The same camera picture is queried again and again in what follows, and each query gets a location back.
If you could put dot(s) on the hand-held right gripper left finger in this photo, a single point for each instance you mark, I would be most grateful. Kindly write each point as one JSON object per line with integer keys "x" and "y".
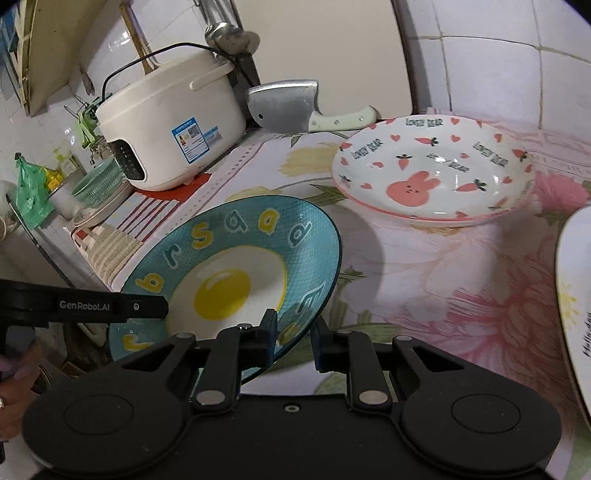
{"x": 270, "y": 334}

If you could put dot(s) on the green plastic bag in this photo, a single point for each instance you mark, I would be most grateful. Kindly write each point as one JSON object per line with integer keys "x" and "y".
{"x": 32, "y": 198}

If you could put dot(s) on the blue fried egg print plate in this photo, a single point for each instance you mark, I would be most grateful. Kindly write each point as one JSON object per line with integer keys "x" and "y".
{"x": 240, "y": 258}

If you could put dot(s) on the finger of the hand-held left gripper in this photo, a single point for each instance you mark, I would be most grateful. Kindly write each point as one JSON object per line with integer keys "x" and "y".
{"x": 150, "y": 308}

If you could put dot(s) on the white pink rabbit print plate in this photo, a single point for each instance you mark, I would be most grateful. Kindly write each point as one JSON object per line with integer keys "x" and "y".
{"x": 429, "y": 175}

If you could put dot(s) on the small yellow oil bottle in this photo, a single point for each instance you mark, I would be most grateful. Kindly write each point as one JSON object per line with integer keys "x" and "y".
{"x": 53, "y": 177}

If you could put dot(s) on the floral tablecloth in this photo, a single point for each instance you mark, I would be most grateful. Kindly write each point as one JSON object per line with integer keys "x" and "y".
{"x": 415, "y": 277}

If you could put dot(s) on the cream cutting board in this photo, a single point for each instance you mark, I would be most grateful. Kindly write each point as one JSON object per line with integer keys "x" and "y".
{"x": 332, "y": 46}

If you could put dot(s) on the person's left hand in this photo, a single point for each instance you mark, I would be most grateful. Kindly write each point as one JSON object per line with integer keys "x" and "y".
{"x": 18, "y": 392}

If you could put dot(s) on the plain white plate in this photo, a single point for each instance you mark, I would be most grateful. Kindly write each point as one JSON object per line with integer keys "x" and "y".
{"x": 107, "y": 211}

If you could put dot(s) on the white cup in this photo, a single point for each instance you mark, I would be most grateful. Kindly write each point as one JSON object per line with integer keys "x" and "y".
{"x": 62, "y": 203}

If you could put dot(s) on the green colander bowl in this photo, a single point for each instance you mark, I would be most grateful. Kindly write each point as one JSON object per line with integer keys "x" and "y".
{"x": 97, "y": 182}

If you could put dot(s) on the beige plastic container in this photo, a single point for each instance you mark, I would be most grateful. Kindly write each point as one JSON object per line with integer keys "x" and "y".
{"x": 175, "y": 106}

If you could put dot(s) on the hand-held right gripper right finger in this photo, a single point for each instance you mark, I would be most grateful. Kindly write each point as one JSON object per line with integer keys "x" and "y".
{"x": 322, "y": 346}

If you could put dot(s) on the hanging metal ladle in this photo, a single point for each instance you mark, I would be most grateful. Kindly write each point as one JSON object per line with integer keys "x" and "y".
{"x": 231, "y": 37}

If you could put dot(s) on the wooden spatula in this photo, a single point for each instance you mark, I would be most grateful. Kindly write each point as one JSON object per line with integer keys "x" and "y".
{"x": 144, "y": 50}

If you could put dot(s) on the white plate with script print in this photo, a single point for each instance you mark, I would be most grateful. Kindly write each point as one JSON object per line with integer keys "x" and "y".
{"x": 575, "y": 300}

